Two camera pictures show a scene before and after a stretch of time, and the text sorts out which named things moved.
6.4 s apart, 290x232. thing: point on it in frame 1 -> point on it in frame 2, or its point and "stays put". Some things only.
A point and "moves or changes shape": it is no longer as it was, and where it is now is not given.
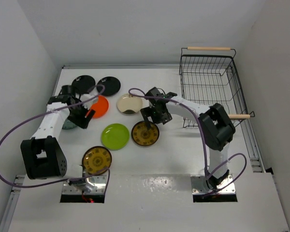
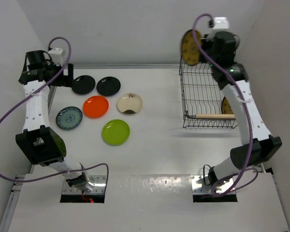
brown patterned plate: [143, 136] -> [190, 49]
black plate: [81, 84] stays put
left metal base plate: [94, 184] stays put
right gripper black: [148, 111] -> [207, 42]
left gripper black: [82, 122] -> [66, 80]
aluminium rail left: [12, 202] stays put
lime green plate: [115, 136] moves or changes shape
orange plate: [100, 107] stays put
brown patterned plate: [96, 158] -> [226, 108]
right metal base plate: [199, 185] stays put
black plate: [112, 85] stays put
